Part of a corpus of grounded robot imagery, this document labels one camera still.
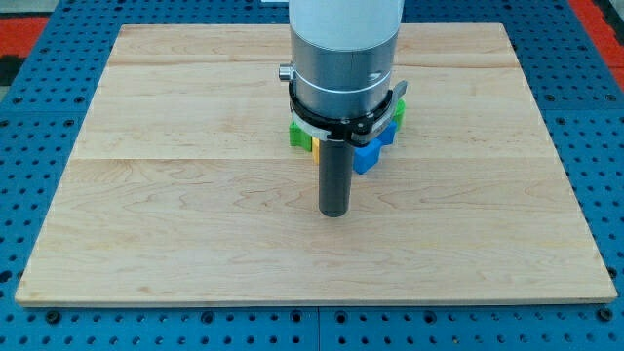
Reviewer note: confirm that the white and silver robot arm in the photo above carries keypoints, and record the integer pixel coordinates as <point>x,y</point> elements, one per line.
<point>342,54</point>

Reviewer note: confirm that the light wooden board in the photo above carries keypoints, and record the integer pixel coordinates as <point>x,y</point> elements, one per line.
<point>182,188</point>

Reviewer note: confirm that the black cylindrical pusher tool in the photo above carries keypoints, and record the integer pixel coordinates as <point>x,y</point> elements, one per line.
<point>335,173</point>

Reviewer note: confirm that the yellow block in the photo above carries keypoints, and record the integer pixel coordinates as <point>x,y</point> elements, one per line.
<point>315,148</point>

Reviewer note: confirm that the green block left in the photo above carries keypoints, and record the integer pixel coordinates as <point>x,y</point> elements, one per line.
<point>299,138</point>

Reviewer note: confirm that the green block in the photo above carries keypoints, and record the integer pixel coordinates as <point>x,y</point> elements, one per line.
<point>299,138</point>
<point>399,114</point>

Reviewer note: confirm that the blue block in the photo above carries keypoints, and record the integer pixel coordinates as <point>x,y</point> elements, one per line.
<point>367,156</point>

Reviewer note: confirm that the green block right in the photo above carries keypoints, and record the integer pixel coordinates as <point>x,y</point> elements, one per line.
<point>399,114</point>

